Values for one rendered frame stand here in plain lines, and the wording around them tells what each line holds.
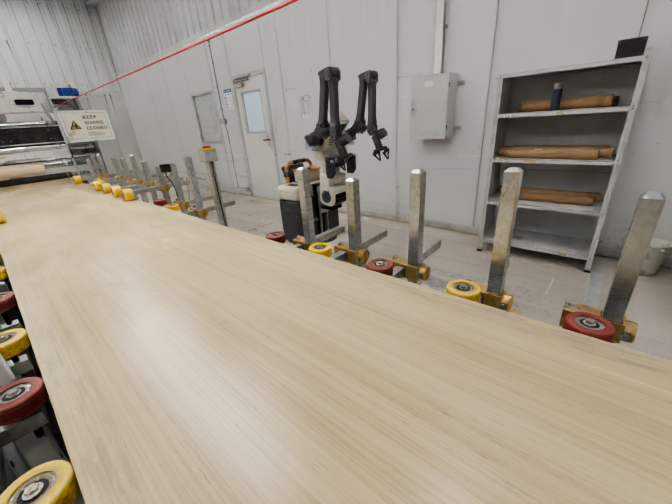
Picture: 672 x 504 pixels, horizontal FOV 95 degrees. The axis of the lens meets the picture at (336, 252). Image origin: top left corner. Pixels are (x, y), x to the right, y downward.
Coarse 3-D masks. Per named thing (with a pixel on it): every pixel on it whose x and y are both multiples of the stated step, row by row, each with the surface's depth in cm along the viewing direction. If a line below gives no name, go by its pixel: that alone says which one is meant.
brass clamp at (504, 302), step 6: (474, 282) 93; (480, 288) 89; (486, 288) 89; (480, 294) 88; (486, 294) 87; (492, 294) 86; (504, 294) 86; (510, 294) 86; (486, 300) 88; (492, 300) 86; (498, 300) 85; (504, 300) 85; (510, 300) 84; (492, 306) 87; (498, 306) 86; (504, 306) 84; (510, 306) 86
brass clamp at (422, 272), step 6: (402, 258) 107; (396, 264) 104; (402, 264) 103; (408, 270) 102; (414, 270) 100; (420, 270) 100; (426, 270) 99; (408, 276) 103; (414, 276) 101; (420, 276) 99; (426, 276) 100
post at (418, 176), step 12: (420, 180) 89; (420, 192) 91; (420, 204) 92; (420, 216) 94; (420, 228) 96; (408, 240) 99; (420, 240) 98; (408, 252) 100; (420, 252) 100; (408, 264) 102; (420, 264) 102
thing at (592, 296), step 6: (594, 276) 90; (600, 276) 90; (588, 282) 89; (594, 282) 87; (600, 282) 87; (588, 288) 85; (594, 288) 84; (600, 288) 84; (588, 294) 82; (594, 294) 82; (600, 294) 82; (588, 300) 80; (594, 300) 79; (594, 306) 77
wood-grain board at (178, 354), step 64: (0, 192) 290; (64, 192) 264; (64, 256) 119; (128, 256) 114; (192, 256) 110; (256, 256) 106; (320, 256) 102; (64, 320) 77; (128, 320) 75; (192, 320) 73; (256, 320) 71; (320, 320) 69; (384, 320) 68; (448, 320) 66; (512, 320) 65; (64, 384) 57; (128, 384) 56; (192, 384) 55; (256, 384) 54; (320, 384) 53; (384, 384) 52; (448, 384) 51; (512, 384) 50; (576, 384) 49; (640, 384) 48; (128, 448) 44; (192, 448) 44; (256, 448) 43; (320, 448) 42; (384, 448) 42; (448, 448) 41; (512, 448) 41; (576, 448) 40; (640, 448) 39
